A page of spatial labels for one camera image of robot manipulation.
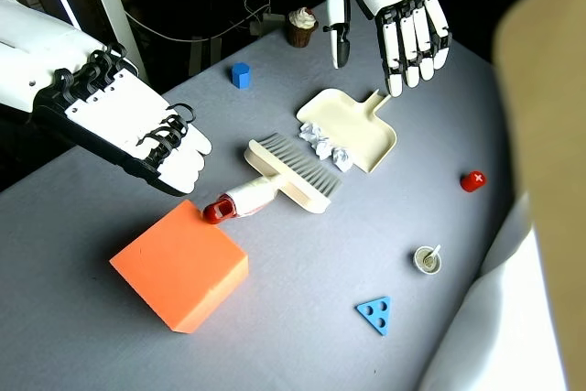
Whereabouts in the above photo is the toy cupcake with white frosting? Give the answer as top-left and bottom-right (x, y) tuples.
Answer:
(287, 6), (320, 49)

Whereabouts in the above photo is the red cylinder with white cross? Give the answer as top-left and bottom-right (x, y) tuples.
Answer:
(460, 169), (488, 193)

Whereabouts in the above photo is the tan blurred panel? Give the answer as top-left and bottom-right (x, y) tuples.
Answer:
(493, 0), (586, 391)

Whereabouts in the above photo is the blue triangle block with holes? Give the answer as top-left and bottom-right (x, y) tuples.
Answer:
(355, 295), (393, 337)

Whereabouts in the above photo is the blue hexagonal block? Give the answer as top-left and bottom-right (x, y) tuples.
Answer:
(231, 61), (253, 90)

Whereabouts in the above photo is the crumpled white paper ball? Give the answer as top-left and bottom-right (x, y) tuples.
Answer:
(313, 134), (339, 161)
(330, 147), (353, 173)
(298, 121), (327, 144)

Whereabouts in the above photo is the large orange foam block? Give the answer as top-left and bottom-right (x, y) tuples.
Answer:
(108, 199), (250, 335)

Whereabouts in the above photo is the white upright frame post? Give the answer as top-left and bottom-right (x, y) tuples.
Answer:
(36, 0), (150, 85)

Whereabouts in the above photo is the small white cup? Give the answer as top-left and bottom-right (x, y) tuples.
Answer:
(413, 244), (443, 276)

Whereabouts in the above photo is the white sheet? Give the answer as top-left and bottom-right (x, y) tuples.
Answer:
(418, 193), (571, 391)

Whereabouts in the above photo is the cream plastic dustpan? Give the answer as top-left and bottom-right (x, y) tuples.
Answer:
(296, 88), (398, 175)

